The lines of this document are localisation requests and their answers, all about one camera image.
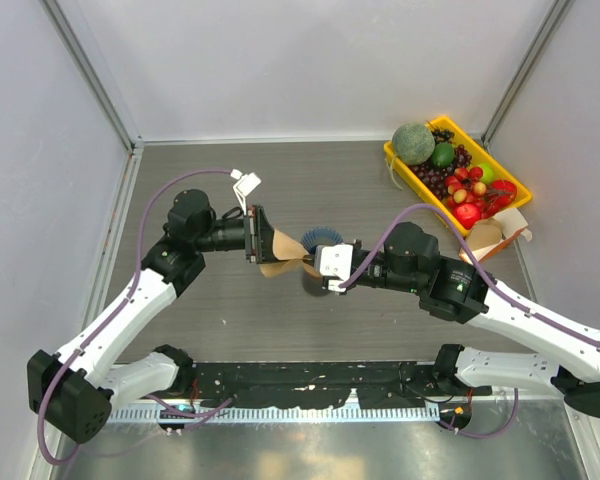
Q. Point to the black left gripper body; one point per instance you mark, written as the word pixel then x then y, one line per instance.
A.
pixel 250 237

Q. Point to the brown paper coffee filter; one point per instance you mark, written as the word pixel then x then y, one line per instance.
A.
pixel 291 255

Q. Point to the blue ribbed glass dripper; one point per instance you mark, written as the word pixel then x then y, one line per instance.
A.
pixel 320 236

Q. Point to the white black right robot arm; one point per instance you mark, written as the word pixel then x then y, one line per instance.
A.
pixel 564 355

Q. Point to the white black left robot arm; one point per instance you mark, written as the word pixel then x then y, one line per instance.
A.
pixel 76 389

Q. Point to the glass coffee carafe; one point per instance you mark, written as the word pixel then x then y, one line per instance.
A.
pixel 313 286

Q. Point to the dark purple grape bunch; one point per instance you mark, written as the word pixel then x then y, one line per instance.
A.
pixel 434 178

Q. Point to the red apple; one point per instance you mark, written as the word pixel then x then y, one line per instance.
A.
pixel 467 214

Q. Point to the green netted melon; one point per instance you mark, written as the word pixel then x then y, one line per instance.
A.
pixel 413 143

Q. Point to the red yellow cherries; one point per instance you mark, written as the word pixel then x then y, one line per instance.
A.
pixel 464 186

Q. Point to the green lime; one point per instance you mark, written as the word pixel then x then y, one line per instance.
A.
pixel 443 155

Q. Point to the black grape cluster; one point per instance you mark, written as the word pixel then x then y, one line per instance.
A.
pixel 442 135

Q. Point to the green apple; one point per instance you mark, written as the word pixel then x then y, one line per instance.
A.
pixel 487 173

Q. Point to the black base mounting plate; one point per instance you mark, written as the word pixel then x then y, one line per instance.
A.
pixel 316 385

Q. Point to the yellow plastic fruit tray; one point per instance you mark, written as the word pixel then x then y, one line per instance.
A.
pixel 401 174

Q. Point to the red tomato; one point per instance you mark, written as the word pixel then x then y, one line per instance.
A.
pixel 501 193

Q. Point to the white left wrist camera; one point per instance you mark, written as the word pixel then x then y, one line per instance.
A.
pixel 245 184

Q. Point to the white slotted cable duct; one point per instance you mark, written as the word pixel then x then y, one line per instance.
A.
pixel 350 412

